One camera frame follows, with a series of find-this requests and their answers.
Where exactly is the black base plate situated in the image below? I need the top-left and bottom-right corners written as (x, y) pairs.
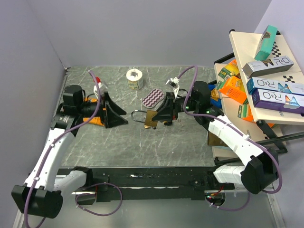
top-left (73, 166), bottom-right (235, 202)

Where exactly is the orange potato chips bag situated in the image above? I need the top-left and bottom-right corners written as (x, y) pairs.
top-left (82, 98), bottom-right (105, 126)

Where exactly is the pink black zigzag sponge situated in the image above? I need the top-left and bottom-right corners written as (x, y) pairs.
top-left (142, 89), bottom-right (165, 109)

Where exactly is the beige shelf board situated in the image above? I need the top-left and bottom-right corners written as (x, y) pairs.
top-left (229, 31), bottom-right (304, 125)
top-left (212, 64), bottom-right (287, 160)

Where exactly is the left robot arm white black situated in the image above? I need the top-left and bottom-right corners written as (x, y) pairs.
top-left (11, 85), bottom-right (128, 219)

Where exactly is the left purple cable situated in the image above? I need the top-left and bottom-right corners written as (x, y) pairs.
top-left (23, 70), bottom-right (123, 228)

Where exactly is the yellow green box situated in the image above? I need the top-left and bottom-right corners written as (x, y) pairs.
top-left (218, 59), bottom-right (239, 80)

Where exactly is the beige upper shelf board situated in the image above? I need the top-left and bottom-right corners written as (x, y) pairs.
top-left (229, 31), bottom-right (304, 125)

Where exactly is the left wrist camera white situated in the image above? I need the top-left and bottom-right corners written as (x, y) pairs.
top-left (93, 77), bottom-right (108, 99)

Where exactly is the purple R&O box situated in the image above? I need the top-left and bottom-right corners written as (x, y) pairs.
top-left (251, 89), bottom-right (304, 116)

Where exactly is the purple cable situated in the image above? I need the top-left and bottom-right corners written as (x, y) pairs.
top-left (177, 65), bottom-right (283, 211)
top-left (23, 70), bottom-right (123, 228)

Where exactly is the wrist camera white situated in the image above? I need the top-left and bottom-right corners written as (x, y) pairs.
top-left (93, 77), bottom-right (108, 99)
top-left (165, 77), bottom-right (180, 98)

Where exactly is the large brass padlock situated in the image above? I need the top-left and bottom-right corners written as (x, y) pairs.
top-left (131, 110), bottom-right (158, 129)

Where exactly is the teal box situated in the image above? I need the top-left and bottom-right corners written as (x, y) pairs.
top-left (254, 25), bottom-right (277, 61)

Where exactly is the blue R&O box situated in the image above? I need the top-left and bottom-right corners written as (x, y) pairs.
top-left (247, 77), bottom-right (304, 95)

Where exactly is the blue chips bag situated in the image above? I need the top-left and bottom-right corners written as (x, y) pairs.
top-left (208, 84), bottom-right (222, 109)

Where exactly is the beige lower shelf board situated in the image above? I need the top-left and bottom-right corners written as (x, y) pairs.
top-left (212, 64), bottom-right (287, 160)

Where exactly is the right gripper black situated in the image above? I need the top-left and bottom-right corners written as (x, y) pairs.
top-left (152, 92), bottom-right (199, 122)

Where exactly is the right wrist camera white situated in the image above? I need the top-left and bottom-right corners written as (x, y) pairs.
top-left (165, 77), bottom-right (180, 98)

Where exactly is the orange snack box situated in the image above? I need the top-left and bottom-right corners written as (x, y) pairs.
top-left (219, 76), bottom-right (247, 104)

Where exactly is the black shelf frame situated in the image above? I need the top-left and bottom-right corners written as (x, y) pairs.
top-left (214, 29), bottom-right (304, 153)

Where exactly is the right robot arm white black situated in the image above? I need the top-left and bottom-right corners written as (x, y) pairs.
top-left (152, 78), bottom-right (283, 194)

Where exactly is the silver R&O box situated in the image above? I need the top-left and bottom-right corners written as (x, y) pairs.
top-left (242, 56), bottom-right (294, 78)

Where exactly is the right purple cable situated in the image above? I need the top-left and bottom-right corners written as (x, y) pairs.
top-left (177, 65), bottom-right (283, 211)

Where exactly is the yellow padlock black shackle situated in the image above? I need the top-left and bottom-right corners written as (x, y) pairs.
top-left (163, 122), bottom-right (173, 126)

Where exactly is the white tape roll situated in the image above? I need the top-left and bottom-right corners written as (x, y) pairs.
top-left (126, 68), bottom-right (143, 90)

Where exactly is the green orange box lower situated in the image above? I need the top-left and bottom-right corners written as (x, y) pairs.
top-left (237, 104), bottom-right (255, 123)

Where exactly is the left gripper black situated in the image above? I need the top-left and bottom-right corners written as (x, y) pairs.
top-left (77, 91), bottom-right (128, 128)

